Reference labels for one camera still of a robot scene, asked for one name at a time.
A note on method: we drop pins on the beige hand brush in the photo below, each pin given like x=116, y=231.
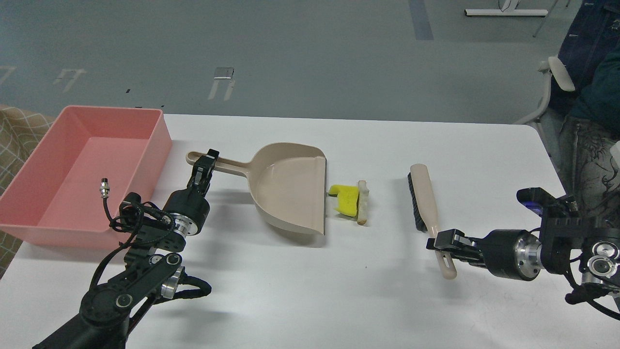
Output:
x=425, y=211

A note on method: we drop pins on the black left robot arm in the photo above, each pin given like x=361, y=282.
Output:
x=144, y=270

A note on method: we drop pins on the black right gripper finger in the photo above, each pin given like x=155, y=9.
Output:
x=454, y=241
x=473, y=257

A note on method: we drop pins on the yellow sponge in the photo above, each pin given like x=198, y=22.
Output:
x=347, y=199

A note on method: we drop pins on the white office chair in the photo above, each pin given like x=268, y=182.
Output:
x=545, y=120

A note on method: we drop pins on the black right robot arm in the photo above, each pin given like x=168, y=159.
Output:
x=585, y=250

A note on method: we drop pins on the beige plastic dustpan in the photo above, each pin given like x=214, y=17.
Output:
x=287, y=182

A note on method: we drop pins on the white table base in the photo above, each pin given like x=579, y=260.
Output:
x=509, y=8

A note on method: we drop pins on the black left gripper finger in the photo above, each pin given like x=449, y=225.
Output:
x=193, y=182
x=206, y=167

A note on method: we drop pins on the person in teal sweater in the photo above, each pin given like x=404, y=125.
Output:
x=590, y=52

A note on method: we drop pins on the beige checkered cloth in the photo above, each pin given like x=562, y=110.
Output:
x=21, y=130

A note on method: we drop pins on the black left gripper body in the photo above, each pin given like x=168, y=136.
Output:
x=189, y=210

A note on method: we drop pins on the pink plastic bin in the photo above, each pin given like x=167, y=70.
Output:
x=55, y=199

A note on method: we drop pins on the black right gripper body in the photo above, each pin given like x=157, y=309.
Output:
x=511, y=254

